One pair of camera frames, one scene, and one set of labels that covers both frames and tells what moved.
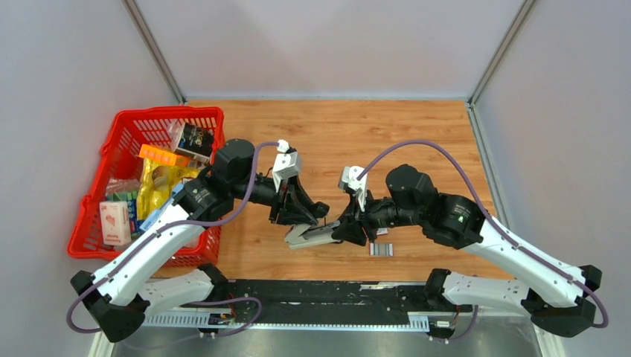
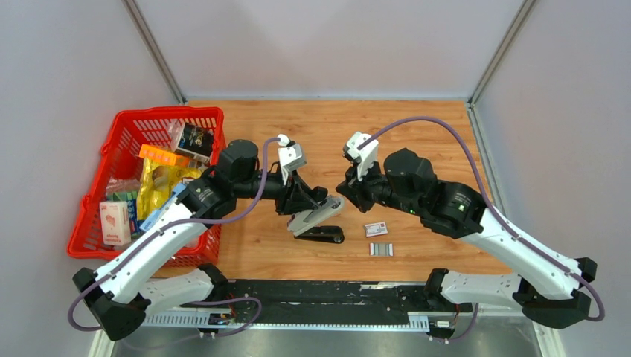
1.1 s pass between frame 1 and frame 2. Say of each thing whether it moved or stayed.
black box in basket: stayed
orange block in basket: stayed
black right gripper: moved
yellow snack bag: stayed
